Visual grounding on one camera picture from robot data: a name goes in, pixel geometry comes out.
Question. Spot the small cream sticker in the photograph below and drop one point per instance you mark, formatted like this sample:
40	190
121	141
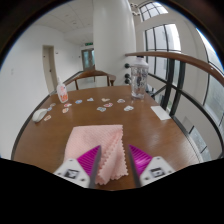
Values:
105	99

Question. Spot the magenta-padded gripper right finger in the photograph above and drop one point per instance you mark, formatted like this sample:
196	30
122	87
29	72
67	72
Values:
155	170

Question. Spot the arched black-framed window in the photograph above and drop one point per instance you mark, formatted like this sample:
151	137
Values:
153	9

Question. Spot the pink waffle towel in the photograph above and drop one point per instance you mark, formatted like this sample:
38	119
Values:
90	140

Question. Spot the small round pink sticker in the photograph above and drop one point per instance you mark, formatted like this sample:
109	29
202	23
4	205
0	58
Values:
52	104

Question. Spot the white paper card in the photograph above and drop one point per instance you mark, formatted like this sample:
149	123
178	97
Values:
160	112

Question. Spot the small light blue sticker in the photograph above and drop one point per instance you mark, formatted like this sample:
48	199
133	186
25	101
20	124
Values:
90	99

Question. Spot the wooden handrail black railing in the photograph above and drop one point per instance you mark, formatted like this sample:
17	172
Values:
186	60

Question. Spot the glazed double door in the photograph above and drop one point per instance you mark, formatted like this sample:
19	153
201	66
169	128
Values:
88	59

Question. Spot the beige single door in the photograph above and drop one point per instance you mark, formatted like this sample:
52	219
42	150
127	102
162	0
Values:
50	70

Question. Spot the wide black-framed window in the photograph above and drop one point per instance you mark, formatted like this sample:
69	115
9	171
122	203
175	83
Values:
213	96

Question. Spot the white computer mouse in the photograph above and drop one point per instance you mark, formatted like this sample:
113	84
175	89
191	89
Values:
39	115

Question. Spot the small teal white sticker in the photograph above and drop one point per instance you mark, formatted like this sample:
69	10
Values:
101	109

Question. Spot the clear plastic water bottle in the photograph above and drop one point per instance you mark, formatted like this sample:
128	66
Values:
139	80

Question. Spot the green exit sign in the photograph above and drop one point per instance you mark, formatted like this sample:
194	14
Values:
89	43

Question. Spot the wooden armchair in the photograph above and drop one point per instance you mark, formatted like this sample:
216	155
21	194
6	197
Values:
91	73

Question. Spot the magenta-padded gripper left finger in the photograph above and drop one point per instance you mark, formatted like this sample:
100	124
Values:
71	171

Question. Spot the small pink white sticker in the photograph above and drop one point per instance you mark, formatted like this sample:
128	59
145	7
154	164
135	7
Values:
67	105
108	105

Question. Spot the white spray bottle orange label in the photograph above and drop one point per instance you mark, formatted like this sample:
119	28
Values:
62	93

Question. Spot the small orange white sticker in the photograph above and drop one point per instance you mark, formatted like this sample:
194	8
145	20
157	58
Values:
47	117
65	110

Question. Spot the tall black-framed window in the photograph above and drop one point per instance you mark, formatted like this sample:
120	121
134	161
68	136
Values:
163	38

